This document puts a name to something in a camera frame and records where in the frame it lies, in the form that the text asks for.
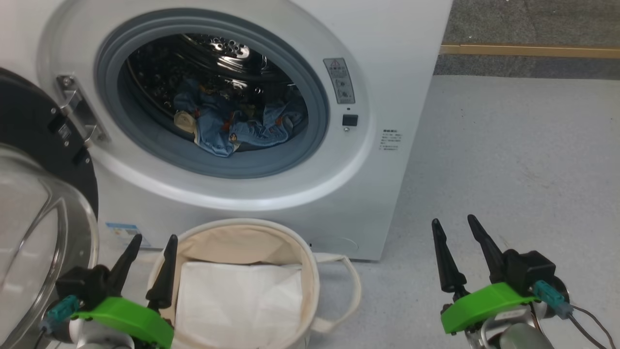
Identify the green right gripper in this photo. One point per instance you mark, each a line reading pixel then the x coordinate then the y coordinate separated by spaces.
pixel 479 305

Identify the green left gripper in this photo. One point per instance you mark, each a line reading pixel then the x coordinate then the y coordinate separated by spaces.
pixel 126 320

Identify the blue patterned garment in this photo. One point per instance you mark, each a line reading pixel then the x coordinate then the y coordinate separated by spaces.
pixel 252 131

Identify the round black glass washer door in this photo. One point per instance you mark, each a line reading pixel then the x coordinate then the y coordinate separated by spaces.
pixel 29 126

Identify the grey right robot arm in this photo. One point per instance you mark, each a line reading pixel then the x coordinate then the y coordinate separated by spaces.
pixel 525 339

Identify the cream fabric laundry basket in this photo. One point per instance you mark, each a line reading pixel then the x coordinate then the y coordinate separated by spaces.
pixel 232 242

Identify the white front-load washing machine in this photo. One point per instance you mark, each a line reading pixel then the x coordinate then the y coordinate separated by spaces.
pixel 387 194

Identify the metal door hinge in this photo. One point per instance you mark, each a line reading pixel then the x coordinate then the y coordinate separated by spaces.
pixel 80 109

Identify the dark grey block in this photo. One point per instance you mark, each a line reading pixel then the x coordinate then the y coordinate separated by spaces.
pixel 349 120

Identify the blue energy label sticker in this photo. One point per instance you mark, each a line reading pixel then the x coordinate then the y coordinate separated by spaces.
pixel 121 230

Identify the white flat pad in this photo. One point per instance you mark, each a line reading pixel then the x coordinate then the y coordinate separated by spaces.
pixel 237 305

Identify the grey warning label sticker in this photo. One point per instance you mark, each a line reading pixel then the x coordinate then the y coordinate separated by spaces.
pixel 340 81

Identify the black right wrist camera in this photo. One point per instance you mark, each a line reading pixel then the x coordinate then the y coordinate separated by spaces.
pixel 528 269

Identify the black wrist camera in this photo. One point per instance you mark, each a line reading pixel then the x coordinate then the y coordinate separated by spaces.
pixel 528 269
pixel 85 286

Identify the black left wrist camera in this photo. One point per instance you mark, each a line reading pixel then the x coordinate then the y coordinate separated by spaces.
pixel 85 286

